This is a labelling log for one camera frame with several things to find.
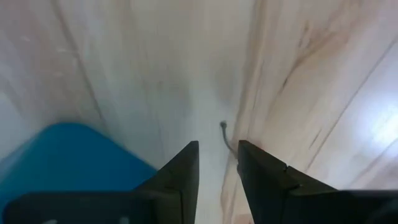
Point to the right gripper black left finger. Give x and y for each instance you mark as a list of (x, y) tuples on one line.
[(180, 186)]

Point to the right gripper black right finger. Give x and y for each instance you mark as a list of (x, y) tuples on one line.
[(273, 193)]

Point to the dark red toy cherry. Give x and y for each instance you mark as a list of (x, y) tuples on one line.
[(223, 125)]

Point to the teal plastic container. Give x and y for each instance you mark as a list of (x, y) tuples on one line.
[(68, 155)]

